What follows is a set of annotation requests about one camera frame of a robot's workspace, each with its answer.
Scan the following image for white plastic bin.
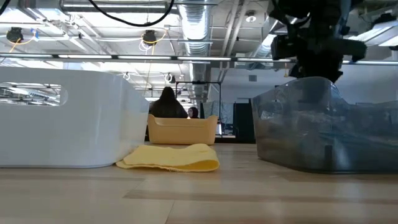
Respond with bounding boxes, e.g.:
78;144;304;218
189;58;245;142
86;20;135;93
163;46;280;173
0;67;150;169

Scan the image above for narrow silver spiral duct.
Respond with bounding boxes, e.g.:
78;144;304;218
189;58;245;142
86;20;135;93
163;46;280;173
248;15;280;60

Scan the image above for black background rig frame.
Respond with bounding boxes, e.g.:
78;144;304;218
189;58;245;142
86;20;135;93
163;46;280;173
175;80;223;118

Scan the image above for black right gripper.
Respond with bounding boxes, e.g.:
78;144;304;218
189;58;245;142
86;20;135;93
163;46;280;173
269;0;368;84

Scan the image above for black partition panels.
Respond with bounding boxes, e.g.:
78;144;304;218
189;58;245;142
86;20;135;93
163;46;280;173
233;101;256;139

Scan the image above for black ceiling cable reel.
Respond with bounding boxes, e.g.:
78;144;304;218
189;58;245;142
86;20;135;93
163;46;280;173
6;27;24;44
142;29;158;45

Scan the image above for long ceiling light rail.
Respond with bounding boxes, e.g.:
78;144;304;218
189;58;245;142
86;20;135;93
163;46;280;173
0;52;398;66

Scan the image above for wide silver spiral duct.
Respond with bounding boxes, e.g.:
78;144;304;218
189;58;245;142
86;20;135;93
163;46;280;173
177;0;215;105

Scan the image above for grey translucent plastic bin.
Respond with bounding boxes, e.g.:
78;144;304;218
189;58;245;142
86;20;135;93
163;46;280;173
251;77;398;174

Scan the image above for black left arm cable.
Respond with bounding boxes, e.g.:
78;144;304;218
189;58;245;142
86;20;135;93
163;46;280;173
88;0;175;27

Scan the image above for black aluminium table frame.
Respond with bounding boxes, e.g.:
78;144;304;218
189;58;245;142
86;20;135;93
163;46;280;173
214;138;254;144

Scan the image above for yellow cloth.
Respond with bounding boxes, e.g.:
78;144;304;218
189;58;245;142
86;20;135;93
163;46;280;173
116;142;221;173

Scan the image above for orange plastic bin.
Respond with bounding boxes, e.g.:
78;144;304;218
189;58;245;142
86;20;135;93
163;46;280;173
147;113;219;146

